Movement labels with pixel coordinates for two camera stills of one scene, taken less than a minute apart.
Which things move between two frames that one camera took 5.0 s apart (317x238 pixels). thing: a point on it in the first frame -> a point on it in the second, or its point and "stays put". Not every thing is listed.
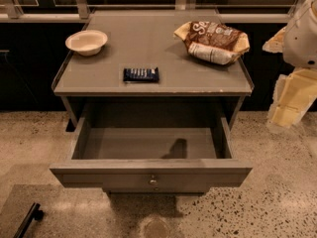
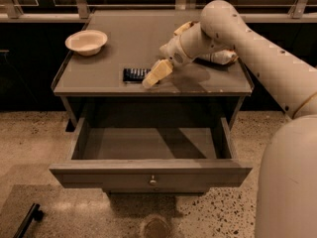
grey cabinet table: (132, 63) stays put
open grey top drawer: (153, 156) stays put
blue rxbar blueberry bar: (141, 74) stays put
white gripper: (301, 42) -> (172, 53)
